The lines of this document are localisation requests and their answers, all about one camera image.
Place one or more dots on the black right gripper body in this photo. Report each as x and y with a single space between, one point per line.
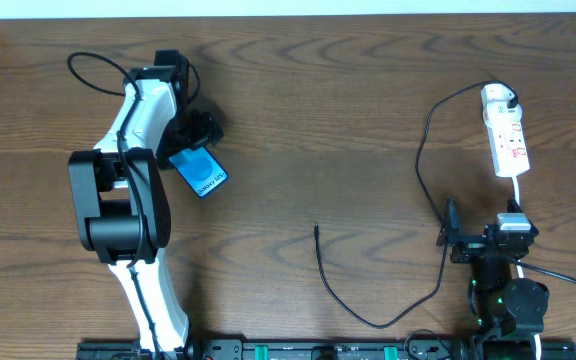
471 239

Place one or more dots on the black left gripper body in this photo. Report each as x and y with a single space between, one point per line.
200 132

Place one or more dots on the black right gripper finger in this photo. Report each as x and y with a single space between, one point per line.
450 228
513 207

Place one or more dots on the blue Samsung Galaxy smartphone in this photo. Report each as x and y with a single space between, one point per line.
200 169

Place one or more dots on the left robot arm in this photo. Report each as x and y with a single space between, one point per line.
121 208

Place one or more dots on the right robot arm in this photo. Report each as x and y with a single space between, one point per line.
510 309

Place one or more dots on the white power strip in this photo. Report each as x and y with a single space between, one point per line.
506 138

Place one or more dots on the white USB wall charger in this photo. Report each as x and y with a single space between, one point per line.
499 100

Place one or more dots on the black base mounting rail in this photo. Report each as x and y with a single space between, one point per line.
234 349

